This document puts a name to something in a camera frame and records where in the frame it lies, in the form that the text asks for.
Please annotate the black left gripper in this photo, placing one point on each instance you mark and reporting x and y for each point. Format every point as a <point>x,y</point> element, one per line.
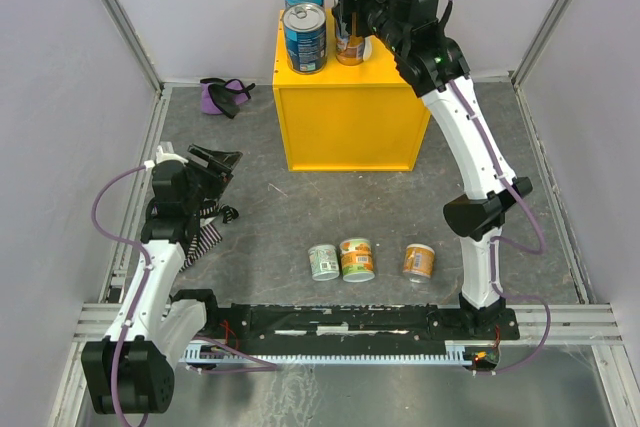
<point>204,173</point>

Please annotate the green label small can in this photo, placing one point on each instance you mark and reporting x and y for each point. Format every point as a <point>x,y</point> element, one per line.
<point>323,262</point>

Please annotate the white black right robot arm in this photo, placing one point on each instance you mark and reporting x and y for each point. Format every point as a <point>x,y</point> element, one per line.
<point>434,66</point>

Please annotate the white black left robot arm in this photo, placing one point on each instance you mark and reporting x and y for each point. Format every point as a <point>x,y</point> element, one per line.
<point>131,370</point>

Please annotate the black white striped cloth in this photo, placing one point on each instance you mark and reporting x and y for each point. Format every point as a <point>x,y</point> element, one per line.
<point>208,235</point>

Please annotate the purple black cloth pouch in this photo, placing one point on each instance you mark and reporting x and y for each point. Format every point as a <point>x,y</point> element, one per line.
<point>223,97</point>

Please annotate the yellow wooden box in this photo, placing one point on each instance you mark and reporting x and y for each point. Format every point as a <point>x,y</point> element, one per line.
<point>348,118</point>

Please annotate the orange fruit label can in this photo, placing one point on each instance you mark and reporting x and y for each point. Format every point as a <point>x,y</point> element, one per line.
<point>356,260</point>

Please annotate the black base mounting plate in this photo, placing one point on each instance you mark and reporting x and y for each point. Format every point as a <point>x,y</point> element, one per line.
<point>352,329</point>

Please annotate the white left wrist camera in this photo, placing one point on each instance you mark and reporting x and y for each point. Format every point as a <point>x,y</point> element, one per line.
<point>164,152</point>

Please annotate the white slotted cable duct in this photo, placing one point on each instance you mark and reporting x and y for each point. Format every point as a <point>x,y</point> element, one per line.
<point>201,354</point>

